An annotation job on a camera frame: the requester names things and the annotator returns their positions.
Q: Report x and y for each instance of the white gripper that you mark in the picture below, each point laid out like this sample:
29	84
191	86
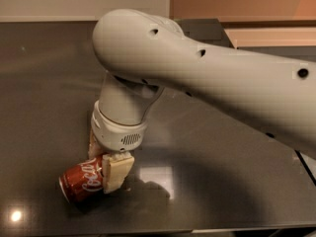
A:
116	133

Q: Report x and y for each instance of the red coke can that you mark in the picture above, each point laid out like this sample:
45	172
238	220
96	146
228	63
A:
82	180

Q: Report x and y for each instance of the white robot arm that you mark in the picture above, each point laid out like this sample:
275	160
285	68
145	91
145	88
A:
143	54

